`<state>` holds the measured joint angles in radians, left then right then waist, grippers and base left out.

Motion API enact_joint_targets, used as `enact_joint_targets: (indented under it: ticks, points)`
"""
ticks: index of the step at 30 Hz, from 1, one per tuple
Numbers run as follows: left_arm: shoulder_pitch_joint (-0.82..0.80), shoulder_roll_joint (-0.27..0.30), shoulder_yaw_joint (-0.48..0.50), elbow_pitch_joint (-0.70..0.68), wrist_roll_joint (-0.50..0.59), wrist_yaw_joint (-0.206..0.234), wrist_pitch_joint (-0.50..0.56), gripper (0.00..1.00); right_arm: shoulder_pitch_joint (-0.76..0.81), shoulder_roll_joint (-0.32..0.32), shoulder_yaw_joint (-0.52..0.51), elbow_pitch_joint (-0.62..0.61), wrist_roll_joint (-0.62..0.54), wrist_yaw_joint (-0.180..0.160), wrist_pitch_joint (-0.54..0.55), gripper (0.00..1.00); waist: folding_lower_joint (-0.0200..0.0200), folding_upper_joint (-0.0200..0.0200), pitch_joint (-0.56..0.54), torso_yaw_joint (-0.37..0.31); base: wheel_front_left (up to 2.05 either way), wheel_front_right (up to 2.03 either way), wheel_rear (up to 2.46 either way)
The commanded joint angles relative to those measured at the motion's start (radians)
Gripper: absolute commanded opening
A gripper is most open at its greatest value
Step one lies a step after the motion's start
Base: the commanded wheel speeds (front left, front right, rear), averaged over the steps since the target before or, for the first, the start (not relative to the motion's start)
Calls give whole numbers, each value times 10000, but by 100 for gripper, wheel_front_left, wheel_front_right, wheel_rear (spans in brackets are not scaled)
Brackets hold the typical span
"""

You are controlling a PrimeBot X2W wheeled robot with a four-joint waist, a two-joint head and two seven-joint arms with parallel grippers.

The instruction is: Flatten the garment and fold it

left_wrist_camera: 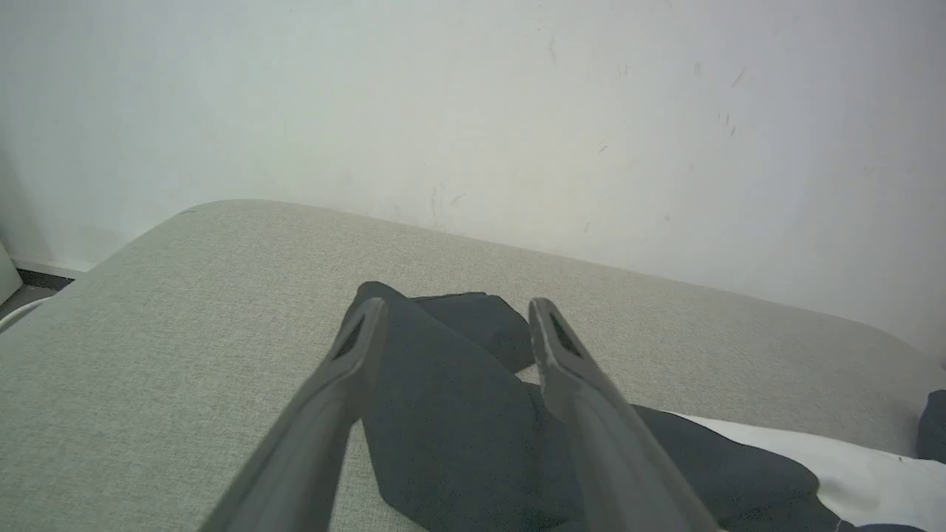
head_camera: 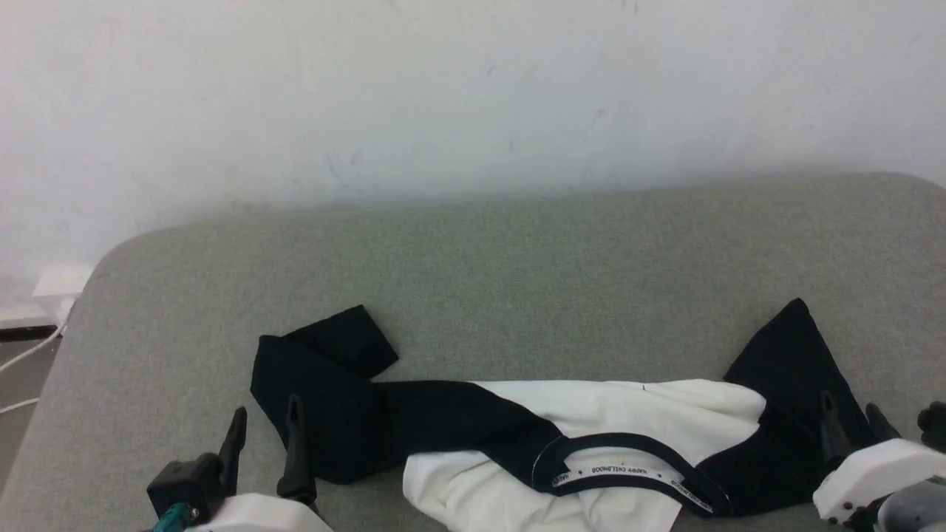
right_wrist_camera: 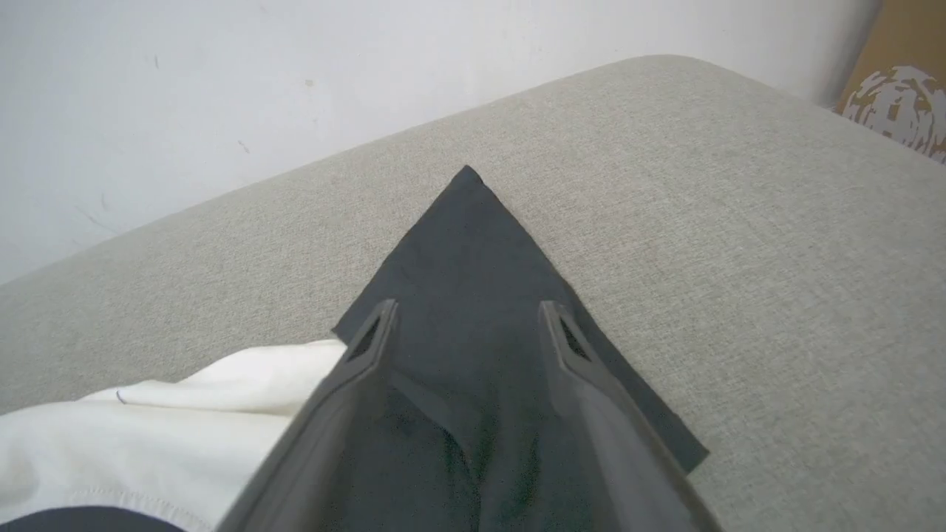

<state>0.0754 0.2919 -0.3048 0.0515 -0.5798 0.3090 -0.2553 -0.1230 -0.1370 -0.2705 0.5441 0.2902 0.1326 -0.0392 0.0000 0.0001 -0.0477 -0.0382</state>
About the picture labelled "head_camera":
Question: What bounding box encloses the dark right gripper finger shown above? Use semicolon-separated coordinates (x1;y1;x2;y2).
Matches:
864;402;903;443
818;389;852;471

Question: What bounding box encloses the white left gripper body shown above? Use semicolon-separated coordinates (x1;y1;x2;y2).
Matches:
183;493;335;532

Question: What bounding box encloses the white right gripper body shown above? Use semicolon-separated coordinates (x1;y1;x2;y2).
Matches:
812;437;946;526

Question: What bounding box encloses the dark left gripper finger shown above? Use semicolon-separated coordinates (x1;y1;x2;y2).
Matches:
217;406;249;497
276;393;319;508

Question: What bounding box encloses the black and white shirt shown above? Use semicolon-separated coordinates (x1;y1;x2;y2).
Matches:
249;298;889;532

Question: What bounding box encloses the dark baseboard strip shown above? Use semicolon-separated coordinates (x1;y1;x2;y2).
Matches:
0;324;59;343

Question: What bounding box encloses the grey-green fabric sofa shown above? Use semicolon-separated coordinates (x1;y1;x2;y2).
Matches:
0;172;946;532

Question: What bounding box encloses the teal-plug left gripper cable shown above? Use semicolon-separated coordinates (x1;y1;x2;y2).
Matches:
151;502;201;532

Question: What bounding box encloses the white wall socket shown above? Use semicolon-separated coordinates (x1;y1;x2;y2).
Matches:
33;265;95;299

